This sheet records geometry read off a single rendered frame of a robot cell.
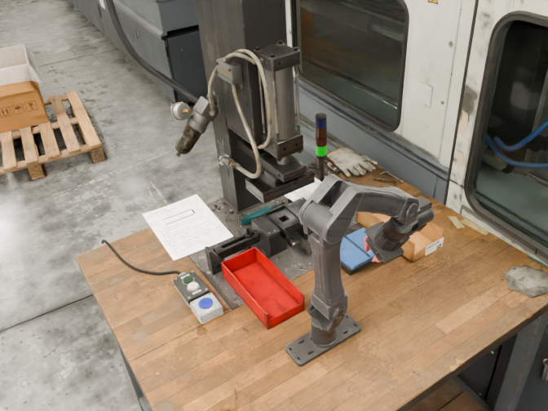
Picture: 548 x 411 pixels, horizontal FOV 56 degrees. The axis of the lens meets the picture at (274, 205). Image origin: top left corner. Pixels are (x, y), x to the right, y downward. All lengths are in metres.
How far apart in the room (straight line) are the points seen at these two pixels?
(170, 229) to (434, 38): 1.07
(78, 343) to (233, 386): 1.57
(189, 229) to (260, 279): 0.36
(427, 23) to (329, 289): 0.99
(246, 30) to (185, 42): 3.22
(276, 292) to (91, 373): 1.35
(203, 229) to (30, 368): 1.33
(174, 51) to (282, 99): 3.23
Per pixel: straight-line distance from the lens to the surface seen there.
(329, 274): 1.18
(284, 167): 1.48
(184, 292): 1.49
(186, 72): 4.63
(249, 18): 1.36
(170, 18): 4.49
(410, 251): 1.58
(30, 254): 3.45
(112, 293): 1.60
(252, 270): 1.56
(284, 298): 1.47
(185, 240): 1.72
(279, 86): 1.37
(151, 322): 1.48
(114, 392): 2.53
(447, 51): 1.80
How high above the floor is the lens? 1.96
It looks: 36 degrees down
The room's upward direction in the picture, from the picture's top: 4 degrees counter-clockwise
